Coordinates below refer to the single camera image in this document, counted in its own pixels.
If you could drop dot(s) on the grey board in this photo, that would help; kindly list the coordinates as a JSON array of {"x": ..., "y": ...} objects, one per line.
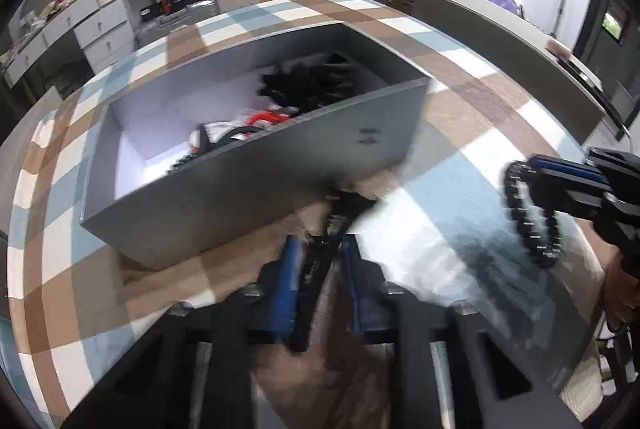
[{"x": 500, "y": 54}]

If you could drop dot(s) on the silver suitcase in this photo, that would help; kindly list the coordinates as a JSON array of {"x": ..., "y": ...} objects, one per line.
[{"x": 170, "y": 24}]

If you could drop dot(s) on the checked tablecloth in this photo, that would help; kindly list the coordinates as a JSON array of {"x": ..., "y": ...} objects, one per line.
[{"x": 460, "y": 119}]

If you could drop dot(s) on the white drawer dresser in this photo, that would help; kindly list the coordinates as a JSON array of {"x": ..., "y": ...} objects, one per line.
[{"x": 90, "y": 34}]

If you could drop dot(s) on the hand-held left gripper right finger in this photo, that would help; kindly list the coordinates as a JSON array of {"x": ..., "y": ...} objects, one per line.
[{"x": 361, "y": 294}]

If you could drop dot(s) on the black hair accessory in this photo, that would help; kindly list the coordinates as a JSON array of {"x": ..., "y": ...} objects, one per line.
[{"x": 277, "y": 84}]

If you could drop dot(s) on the clutter on dresser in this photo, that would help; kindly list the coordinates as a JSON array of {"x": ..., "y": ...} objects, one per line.
[{"x": 50, "y": 11}]

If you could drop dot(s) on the grey cardboard box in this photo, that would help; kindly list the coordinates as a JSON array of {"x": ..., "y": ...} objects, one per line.
[{"x": 240, "y": 189}]

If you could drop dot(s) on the person's right hand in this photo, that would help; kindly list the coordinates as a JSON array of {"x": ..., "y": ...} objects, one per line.
[{"x": 622, "y": 296}]

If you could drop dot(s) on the dark door with window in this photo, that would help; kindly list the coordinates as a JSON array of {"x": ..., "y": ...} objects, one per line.
[{"x": 612, "y": 24}]

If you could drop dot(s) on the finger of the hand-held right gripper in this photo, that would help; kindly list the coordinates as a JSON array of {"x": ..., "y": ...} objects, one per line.
[
  {"x": 575, "y": 201},
  {"x": 562, "y": 170}
]

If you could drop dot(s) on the red white hair ornament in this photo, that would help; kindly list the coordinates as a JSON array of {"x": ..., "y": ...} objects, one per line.
[{"x": 267, "y": 118}]

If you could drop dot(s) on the purple bag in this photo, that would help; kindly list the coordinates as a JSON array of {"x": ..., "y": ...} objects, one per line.
[{"x": 501, "y": 1}]

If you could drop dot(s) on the black long hair clip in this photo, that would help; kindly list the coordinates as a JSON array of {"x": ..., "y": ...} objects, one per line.
[{"x": 332, "y": 224}]

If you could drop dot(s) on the black hair claw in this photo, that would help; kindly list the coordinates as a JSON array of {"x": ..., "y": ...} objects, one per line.
[{"x": 227, "y": 140}]

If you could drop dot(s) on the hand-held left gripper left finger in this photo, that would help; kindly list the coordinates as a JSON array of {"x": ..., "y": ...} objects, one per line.
[{"x": 285, "y": 291}]

